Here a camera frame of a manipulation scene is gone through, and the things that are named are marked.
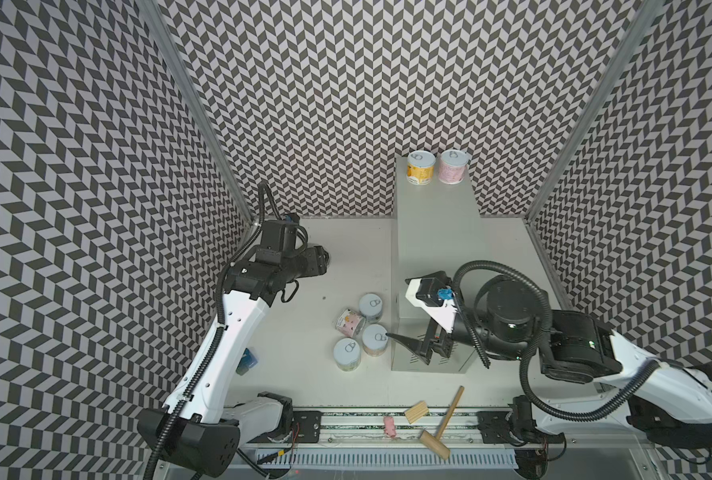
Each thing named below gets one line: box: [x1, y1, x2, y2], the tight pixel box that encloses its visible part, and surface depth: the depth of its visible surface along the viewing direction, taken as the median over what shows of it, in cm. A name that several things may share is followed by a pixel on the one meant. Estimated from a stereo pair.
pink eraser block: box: [384, 416, 396, 438], surface depth 74 cm
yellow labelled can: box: [406, 150, 436, 186], surface depth 79 cm
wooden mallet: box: [419, 385, 465, 461], surface depth 74 cm
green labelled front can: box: [333, 337, 362, 372], surface depth 82 cm
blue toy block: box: [236, 348, 258, 376], surface depth 84 cm
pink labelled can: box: [438, 149, 469, 185], surface depth 79 cm
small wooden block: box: [405, 400, 429, 424], surface depth 78 cm
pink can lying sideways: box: [335, 308, 366, 338], surface depth 86 cm
